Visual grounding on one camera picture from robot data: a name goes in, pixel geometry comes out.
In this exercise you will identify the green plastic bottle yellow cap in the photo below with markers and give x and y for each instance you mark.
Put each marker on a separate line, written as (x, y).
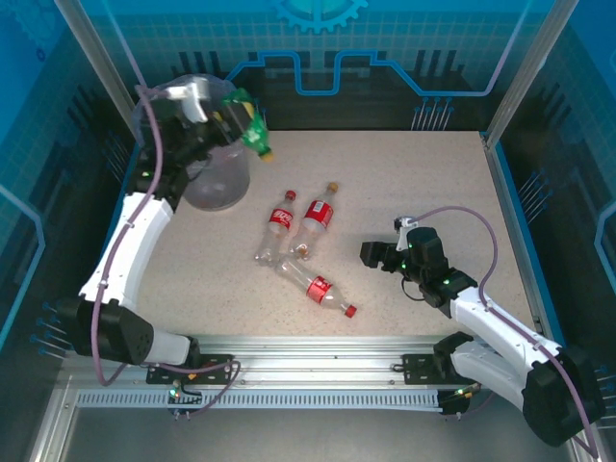
(255, 130)

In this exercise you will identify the cola bottle red cap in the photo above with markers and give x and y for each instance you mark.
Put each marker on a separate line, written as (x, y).
(280, 221)
(320, 289)

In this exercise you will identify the cola bottle brown cap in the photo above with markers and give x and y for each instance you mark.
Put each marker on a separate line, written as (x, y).
(317, 214)

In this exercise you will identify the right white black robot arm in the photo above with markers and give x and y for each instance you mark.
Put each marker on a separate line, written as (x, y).
(491, 327)

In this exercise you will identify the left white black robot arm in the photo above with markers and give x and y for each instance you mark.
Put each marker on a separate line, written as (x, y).
(130, 250)

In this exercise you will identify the grey translucent plastic bin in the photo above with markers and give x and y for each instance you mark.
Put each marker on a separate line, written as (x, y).
(221, 187)

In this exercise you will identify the black connector with LED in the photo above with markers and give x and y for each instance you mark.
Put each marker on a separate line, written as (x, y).
(187, 398)
(452, 402)

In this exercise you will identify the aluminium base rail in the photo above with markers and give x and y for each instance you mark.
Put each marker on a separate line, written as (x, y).
(313, 356)

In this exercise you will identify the aluminium frame post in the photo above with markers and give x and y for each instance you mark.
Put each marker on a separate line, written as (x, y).
(103, 48)
(539, 48)

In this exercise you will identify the aluminium lower frame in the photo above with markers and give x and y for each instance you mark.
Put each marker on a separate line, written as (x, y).
(54, 423)

